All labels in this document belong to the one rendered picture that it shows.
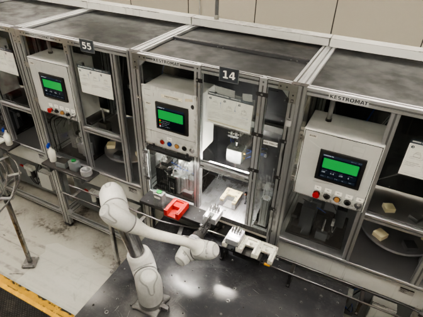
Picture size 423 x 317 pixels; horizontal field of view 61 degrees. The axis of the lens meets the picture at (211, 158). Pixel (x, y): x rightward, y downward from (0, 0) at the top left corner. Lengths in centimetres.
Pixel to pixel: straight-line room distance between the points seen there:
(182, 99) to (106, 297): 138
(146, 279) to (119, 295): 35
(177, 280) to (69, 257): 151
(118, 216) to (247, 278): 112
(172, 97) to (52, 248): 221
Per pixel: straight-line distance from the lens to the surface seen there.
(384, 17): 551
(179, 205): 273
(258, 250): 256
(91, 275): 364
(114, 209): 192
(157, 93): 242
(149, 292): 233
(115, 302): 258
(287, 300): 259
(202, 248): 213
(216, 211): 253
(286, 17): 572
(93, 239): 393
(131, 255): 239
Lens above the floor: 277
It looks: 34 degrees down
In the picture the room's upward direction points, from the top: 2 degrees clockwise
